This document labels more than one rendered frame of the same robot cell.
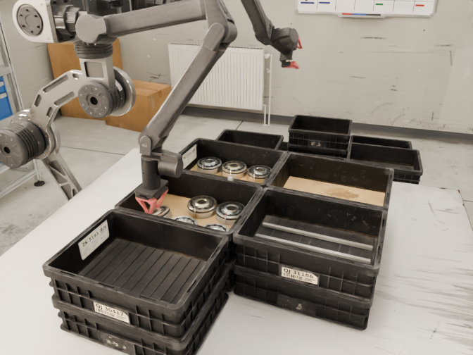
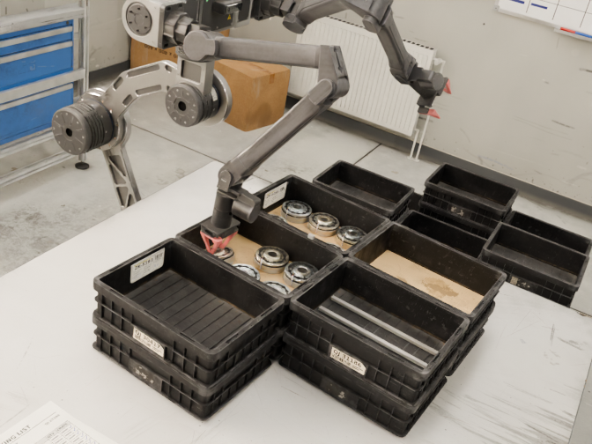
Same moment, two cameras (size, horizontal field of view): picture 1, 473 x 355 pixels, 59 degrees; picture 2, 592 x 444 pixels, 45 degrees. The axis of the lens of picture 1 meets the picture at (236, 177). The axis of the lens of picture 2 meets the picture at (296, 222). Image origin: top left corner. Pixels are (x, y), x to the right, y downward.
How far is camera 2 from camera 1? 66 cm
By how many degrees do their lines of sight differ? 6
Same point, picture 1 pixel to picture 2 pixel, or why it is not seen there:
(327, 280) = (374, 373)
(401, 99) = not seen: outside the picture
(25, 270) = (65, 277)
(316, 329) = (351, 422)
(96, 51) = not seen: hidden behind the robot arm
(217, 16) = (329, 72)
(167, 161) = (243, 203)
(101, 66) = (200, 70)
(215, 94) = (350, 96)
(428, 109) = not seen: outside the picture
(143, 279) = (187, 320)
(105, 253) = (154, 283)
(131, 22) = (242, 50)
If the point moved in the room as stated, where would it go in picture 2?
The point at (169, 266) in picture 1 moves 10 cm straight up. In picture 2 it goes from (217, 314) to (220, 284)
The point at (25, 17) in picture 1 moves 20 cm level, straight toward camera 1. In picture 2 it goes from (135, 15) to (137, 39)
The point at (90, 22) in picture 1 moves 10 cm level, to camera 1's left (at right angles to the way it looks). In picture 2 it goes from (200, 40) to (164, 32)
